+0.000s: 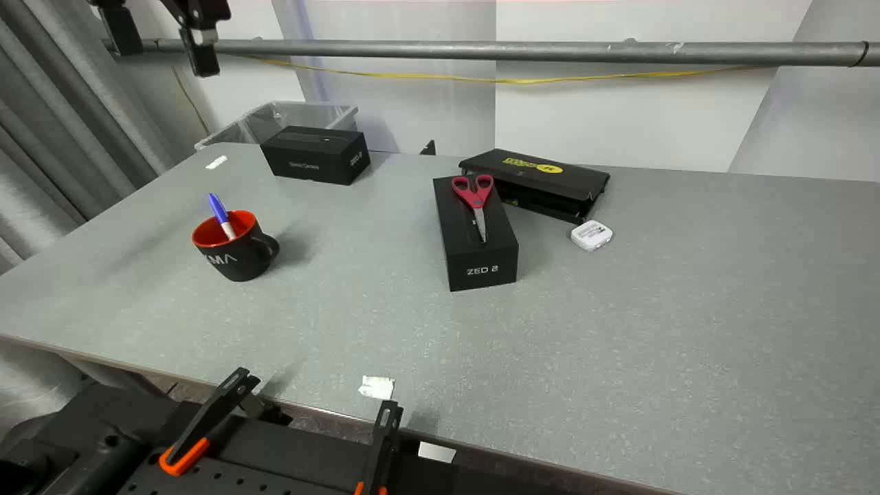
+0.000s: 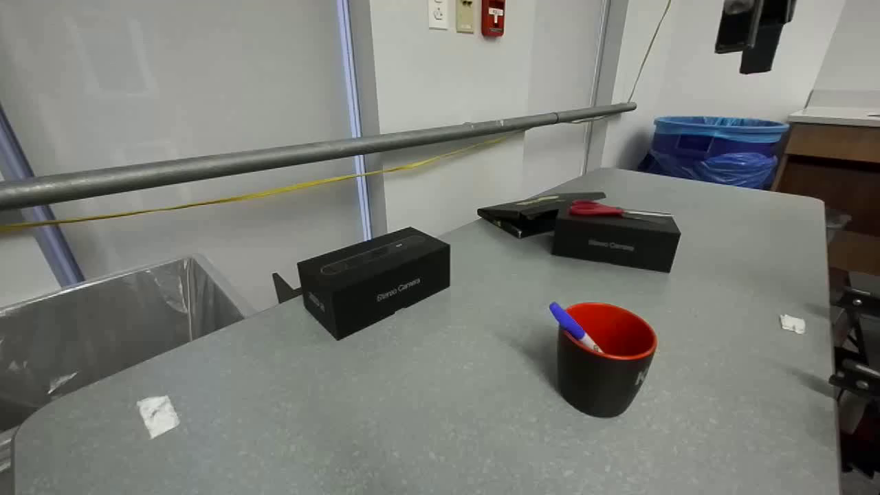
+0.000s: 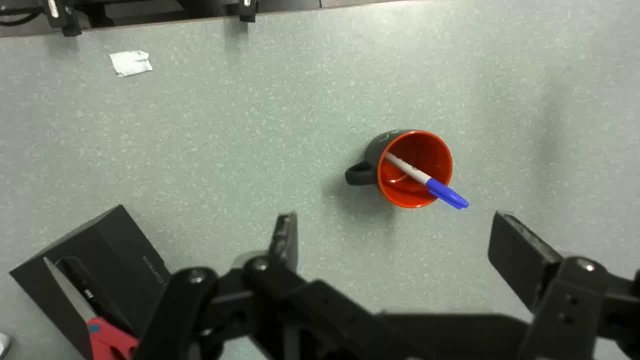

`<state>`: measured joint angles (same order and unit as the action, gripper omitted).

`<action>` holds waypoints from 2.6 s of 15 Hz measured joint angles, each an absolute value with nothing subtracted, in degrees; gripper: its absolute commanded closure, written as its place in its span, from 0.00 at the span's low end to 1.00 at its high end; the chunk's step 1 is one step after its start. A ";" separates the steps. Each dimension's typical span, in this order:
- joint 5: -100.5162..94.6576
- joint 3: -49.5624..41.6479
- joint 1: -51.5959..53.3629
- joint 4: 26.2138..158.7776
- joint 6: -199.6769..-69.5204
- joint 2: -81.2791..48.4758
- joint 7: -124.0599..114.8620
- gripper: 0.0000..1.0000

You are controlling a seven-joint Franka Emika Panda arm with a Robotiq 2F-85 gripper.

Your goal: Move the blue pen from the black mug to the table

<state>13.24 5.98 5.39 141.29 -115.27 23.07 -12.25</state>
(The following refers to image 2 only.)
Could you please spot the wooden cabinet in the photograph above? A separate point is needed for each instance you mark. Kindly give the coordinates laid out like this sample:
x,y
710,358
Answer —
x,y
836,162

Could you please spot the grey metal rail pipe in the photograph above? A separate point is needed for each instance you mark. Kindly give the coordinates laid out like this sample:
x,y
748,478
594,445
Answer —
x,y
57,188

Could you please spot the red fire alarm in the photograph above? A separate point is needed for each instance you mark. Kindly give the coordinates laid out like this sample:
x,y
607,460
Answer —
x,y
493,17

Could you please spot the grey metal bin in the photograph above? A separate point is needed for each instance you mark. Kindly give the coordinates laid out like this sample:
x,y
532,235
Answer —
x,y
74,336

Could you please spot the white wall switch plate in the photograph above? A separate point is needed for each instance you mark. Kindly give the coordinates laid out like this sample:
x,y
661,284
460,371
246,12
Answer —
x,y
438,15

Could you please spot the white tape patch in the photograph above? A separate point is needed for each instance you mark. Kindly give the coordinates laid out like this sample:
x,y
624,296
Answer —
x,y
793,323
158,416

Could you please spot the red object on box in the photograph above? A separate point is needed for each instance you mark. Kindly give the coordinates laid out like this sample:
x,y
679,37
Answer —
x,y
594,210

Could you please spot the black mug red inside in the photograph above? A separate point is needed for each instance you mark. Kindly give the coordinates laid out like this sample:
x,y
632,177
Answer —
x,y
602,383

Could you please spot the black box far right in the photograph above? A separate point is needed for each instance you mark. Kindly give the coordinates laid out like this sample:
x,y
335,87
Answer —
x,y
635,240

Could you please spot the black hanging object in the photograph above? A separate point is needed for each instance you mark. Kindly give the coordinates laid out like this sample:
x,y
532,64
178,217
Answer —
x,y
750,30

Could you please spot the blue pen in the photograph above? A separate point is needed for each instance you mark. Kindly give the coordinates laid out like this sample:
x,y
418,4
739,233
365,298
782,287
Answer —
x,y
573,329

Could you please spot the white tape patch left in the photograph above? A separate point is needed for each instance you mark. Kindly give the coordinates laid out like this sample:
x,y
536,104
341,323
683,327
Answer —
x,y
158,416

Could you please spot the white tape patch right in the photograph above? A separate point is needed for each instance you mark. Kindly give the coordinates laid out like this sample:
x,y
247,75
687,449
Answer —
x,y
793,323

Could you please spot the black flat case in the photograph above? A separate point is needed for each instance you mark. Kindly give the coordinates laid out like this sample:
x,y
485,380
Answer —
x,y
519,218

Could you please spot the black box near left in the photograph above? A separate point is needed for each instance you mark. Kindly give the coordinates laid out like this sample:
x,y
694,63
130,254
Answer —
x,y
360,284

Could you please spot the black equipment right edge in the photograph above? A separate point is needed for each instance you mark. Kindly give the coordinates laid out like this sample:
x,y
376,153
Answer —
x,y
856,383

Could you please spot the black box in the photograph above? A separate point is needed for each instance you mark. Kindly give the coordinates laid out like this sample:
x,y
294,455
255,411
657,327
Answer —
x,y
360,284
635,240

